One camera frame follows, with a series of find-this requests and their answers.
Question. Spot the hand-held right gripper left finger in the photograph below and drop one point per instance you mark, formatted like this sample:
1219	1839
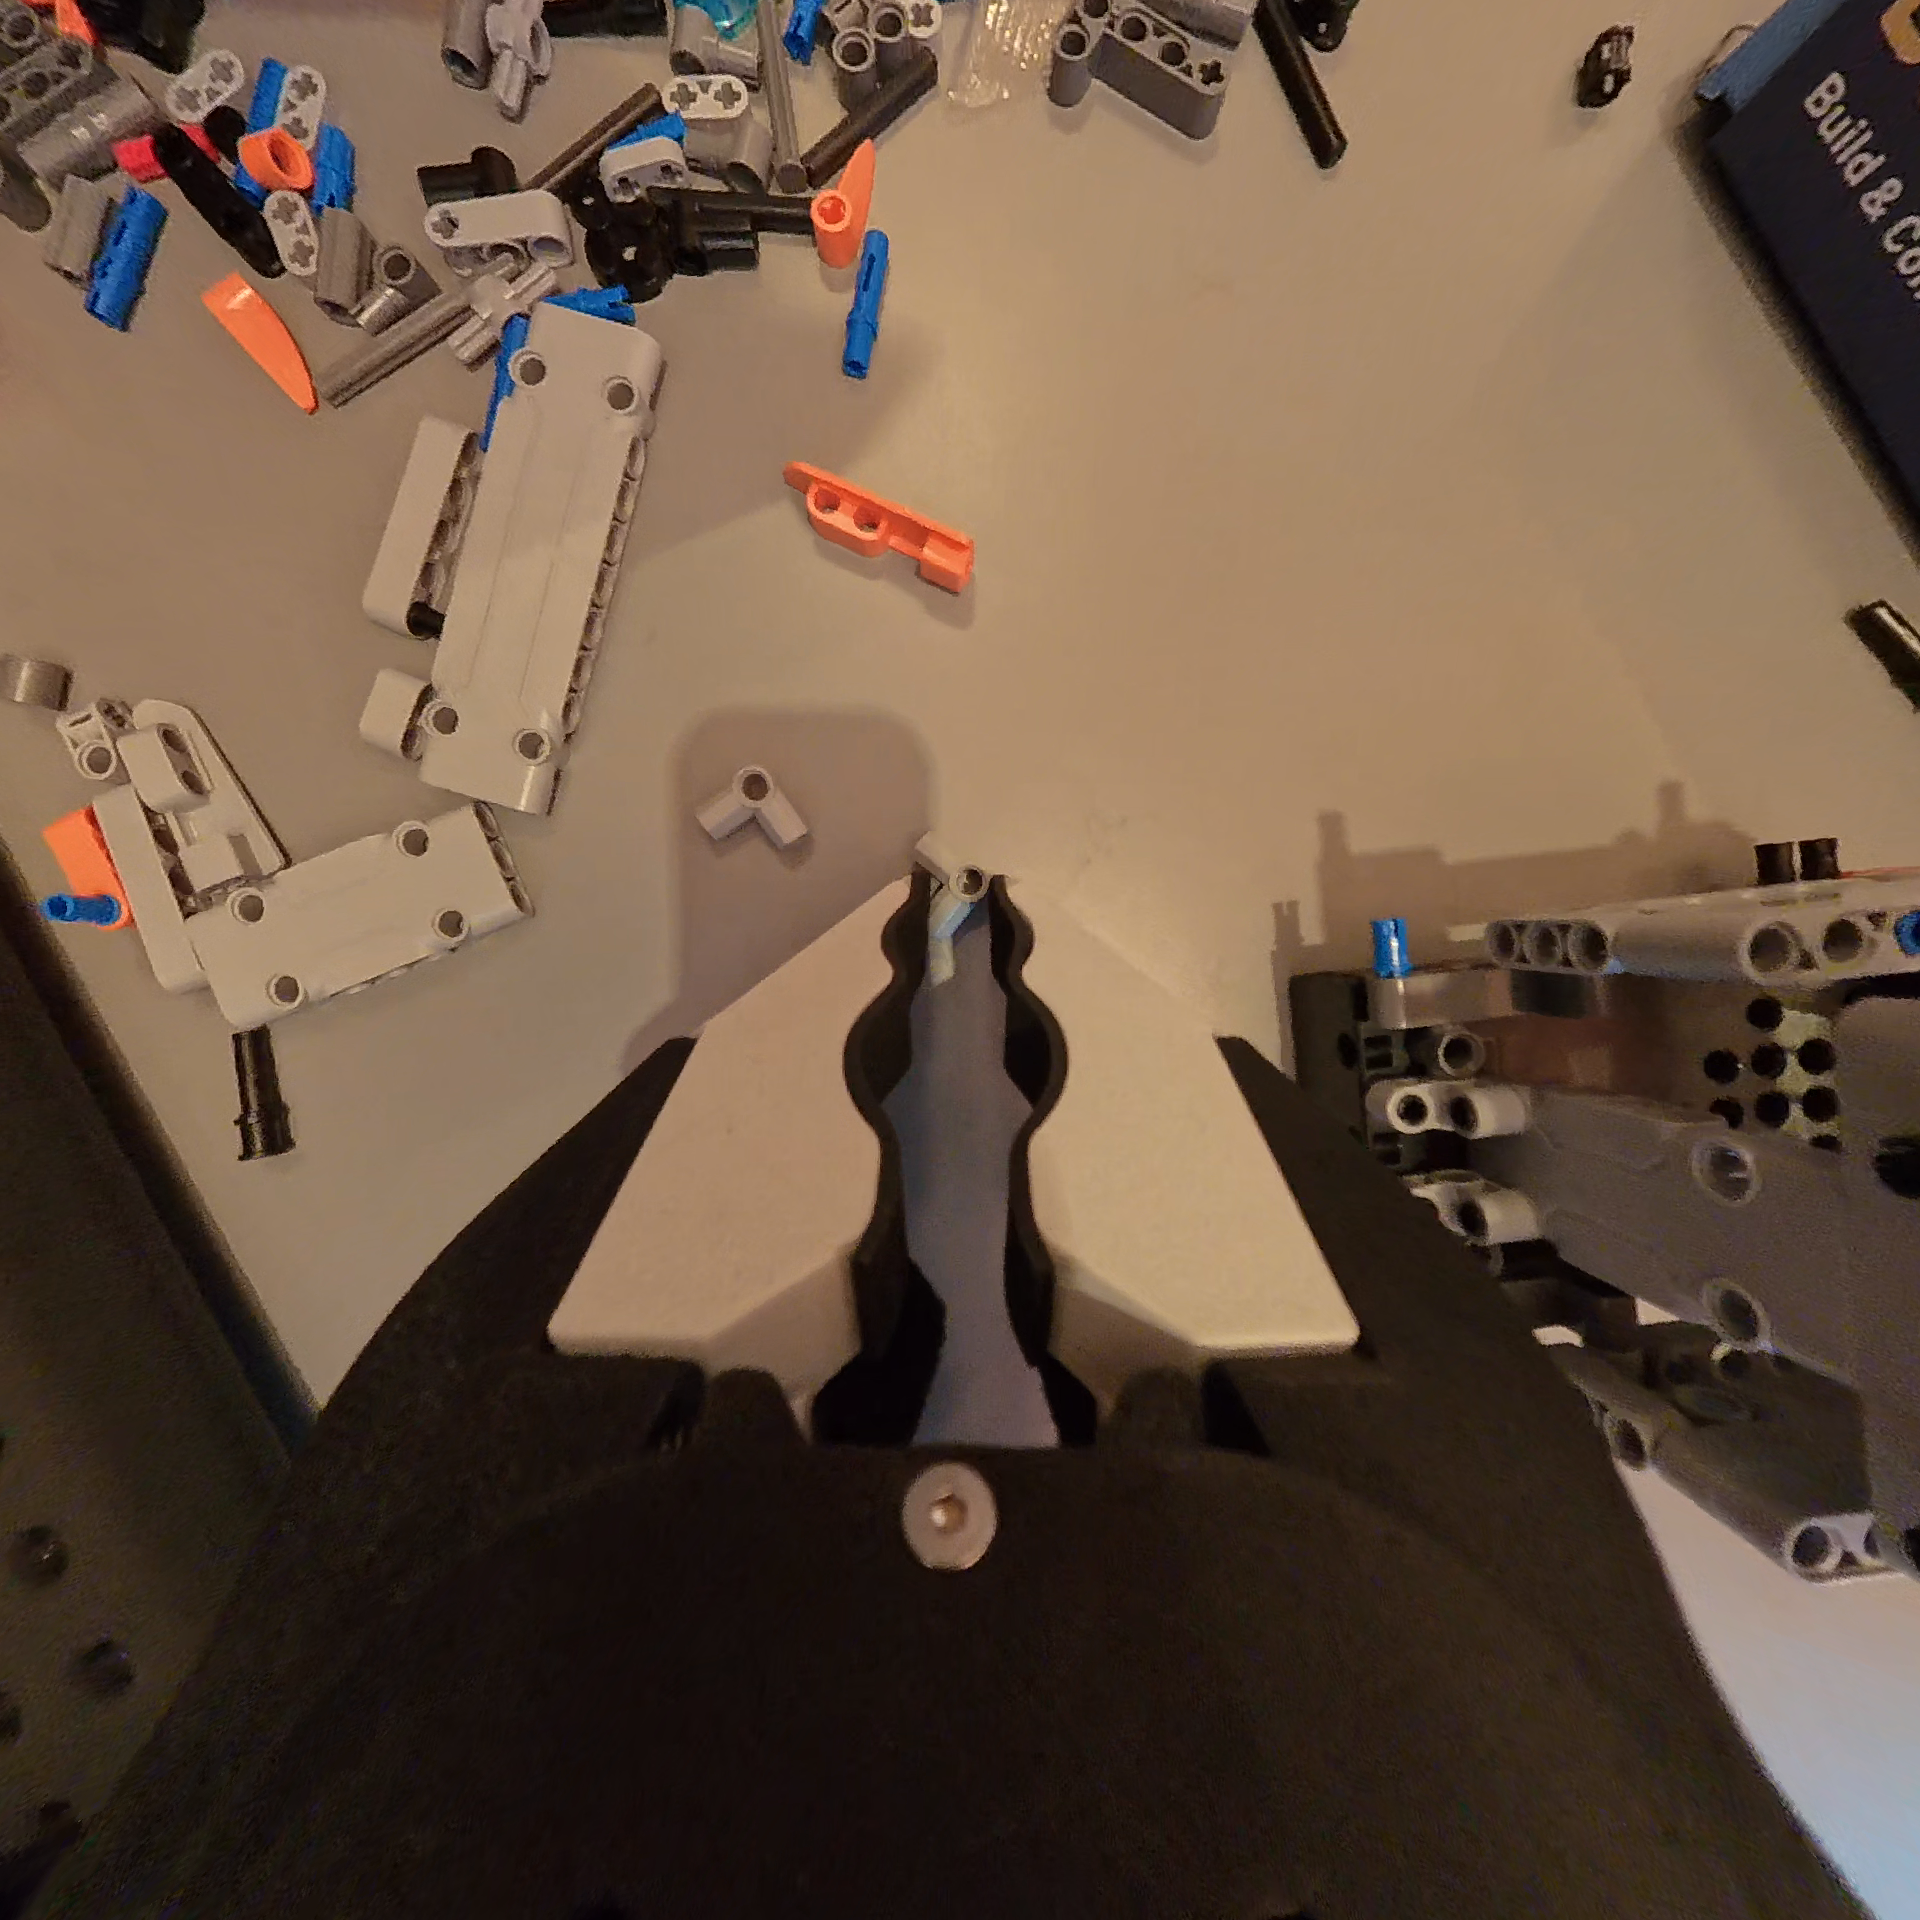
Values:
733	1201

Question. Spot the blue robot kit box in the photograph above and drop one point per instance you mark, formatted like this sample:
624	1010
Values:
1845	225

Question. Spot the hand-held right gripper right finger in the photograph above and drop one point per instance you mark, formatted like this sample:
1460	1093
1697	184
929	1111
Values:
1185	1201

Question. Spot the small black connector piece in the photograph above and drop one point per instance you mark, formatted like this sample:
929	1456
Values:
1604	63

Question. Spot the grey orange brick model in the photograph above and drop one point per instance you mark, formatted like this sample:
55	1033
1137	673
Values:
1651	1170

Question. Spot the light grey angled panel assembly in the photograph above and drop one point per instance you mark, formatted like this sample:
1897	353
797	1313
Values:
346	914

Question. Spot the light grey angle connector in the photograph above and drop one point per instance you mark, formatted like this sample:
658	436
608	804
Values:
744	810
961	879

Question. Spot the black perforated panel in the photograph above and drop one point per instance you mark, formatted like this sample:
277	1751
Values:
90	1349

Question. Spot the pile of plastic building pieces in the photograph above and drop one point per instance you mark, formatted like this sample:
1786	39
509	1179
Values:
1155	59

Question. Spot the black pin piece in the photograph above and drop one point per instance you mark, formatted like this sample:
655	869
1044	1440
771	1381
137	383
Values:
1892	645
263	1103

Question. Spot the orange stepped beam piece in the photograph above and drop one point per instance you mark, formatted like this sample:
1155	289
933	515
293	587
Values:
868	516

